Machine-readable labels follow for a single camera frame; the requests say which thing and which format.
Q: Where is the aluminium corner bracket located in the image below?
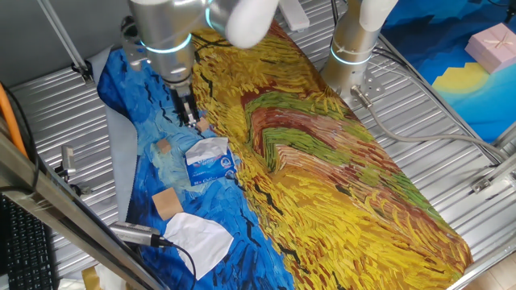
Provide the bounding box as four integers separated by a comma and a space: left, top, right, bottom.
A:
470, 155, 516, 194

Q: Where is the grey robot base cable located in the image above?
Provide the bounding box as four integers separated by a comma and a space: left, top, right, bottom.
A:
349, 85, 513, 162

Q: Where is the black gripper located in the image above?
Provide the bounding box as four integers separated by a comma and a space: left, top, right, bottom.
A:
169, 82, 201, 127

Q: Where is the painted wheatfield tablecloth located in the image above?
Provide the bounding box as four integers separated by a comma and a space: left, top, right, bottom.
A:
96, 19, 475, 290

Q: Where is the large wooden cube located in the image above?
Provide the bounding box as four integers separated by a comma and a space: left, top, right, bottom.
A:
152, 187, 185, 222

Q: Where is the white power strip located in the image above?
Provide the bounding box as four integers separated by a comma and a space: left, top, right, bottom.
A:
277, 0, 310, 32

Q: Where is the blue tissue pack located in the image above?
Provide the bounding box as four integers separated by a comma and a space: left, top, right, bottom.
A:
184, 147, 239, 187

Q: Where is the blue and yellow cloth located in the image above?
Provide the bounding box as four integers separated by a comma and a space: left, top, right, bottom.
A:
381, 0, 516, 144

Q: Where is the black keyboard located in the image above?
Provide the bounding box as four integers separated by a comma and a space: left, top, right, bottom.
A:
0, 193, 60, 290

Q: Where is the silver cylindrical camera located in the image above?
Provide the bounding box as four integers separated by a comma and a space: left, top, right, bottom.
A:
109, 221, 174, 248

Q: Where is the gold paper pack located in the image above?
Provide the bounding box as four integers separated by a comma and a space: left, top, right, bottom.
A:
81, 265, 104, 290

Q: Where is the black camera cable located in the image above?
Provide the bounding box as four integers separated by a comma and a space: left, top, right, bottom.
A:
171, 241, 198, 281

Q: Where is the orange tube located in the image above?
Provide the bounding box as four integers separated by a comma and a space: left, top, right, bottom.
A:
0, 82, 28, 158

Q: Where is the white napkin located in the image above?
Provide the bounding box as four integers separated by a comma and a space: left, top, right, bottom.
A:
184, 136, 230, 166
163, 212, 235, 281

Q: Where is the grey metal rod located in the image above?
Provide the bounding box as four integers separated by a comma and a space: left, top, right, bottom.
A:
36, 0, 94, 85

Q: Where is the aluminium frame beam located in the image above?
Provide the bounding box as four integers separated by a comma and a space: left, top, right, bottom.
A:
0, 132, 170, 290

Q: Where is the black table clamp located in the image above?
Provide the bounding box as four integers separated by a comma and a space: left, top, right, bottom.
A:
68, 183, 93, 197

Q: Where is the pink gift box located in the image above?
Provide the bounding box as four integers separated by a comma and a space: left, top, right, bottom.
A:
464, 23, 516, 75

